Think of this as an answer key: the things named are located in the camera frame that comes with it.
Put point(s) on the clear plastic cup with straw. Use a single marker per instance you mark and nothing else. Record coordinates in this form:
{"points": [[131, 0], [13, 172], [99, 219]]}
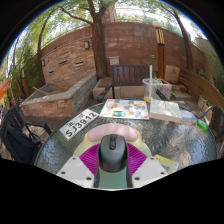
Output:
{"points": [[148, 90]]}

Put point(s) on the green lighter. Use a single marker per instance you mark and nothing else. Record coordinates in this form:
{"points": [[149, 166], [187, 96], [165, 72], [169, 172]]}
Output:
{"points": [[202, 125]]}

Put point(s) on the curved wooden bench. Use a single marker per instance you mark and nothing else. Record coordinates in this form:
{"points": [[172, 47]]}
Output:
{"points": [[200, 85]]}

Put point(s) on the dark wooden slatted chair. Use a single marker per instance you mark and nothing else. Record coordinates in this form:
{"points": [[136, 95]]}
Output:
{"points": [[130, 75]]}

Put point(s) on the white book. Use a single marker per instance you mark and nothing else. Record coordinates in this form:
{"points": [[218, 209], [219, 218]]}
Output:
{"points": [[165, 110]]}

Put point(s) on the small white plant pot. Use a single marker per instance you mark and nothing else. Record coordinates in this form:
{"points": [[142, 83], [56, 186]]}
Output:
{"points": [[201, 102]]}

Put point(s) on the dark grey computer mouse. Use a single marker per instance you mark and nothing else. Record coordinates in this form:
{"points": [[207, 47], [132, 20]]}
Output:
{"points": [[113, 153]]}

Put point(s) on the black metal chair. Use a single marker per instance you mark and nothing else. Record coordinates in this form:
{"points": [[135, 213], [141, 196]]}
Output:
{"points": [[16, 136]]}

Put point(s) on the grey wall utility box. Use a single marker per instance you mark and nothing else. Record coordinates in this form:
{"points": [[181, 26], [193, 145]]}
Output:
{"points": [[114, 60]]}

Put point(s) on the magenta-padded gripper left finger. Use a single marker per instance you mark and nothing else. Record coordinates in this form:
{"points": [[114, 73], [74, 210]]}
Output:
{"points": [[75, 170]]}

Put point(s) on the thin leaning tree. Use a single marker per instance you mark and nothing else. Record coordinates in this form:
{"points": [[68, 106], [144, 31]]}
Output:
{"points": [[40, 60]]}

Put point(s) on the white license plate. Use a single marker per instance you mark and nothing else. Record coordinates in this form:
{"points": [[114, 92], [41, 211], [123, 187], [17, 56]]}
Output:
{"points": [[79, 124]]}

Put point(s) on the slim dark tree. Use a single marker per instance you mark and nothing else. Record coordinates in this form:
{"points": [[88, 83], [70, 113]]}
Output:
{"points": [[186, 46]]}

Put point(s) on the black wall lamp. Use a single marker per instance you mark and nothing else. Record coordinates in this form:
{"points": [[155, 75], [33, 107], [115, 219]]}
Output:
{"points": [[87, 44], [42, 62]]}

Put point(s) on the green mouse pad, pink rest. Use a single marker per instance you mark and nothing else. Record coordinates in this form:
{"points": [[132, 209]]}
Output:
{"points": [[113, 129]]}

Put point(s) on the large forked tree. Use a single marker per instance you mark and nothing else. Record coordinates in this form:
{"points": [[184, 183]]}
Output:
{"points": [[99, 50]]}

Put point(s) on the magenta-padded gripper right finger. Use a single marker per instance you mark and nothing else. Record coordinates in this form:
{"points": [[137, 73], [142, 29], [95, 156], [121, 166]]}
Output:
{"points": [[150, 169]]}

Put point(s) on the low concrete planter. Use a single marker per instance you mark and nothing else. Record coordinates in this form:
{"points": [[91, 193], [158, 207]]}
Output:
{"points": [[103, 85]]}

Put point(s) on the small pale blue booklet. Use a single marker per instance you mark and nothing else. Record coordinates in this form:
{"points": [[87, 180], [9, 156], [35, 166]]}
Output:
{"points": [[188, 116]]}

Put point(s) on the beige stone slab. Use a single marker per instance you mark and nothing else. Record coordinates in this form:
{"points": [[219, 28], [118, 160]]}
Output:
{"points": [[172, 74]]}

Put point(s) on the wooden garden lamp post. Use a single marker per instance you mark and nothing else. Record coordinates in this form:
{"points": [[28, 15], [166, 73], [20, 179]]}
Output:
{"points": [[160, 56]]}

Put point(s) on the raised stone planter bed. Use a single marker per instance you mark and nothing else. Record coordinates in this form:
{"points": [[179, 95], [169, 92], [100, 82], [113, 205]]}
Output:
{"points": [[50, 105]]}

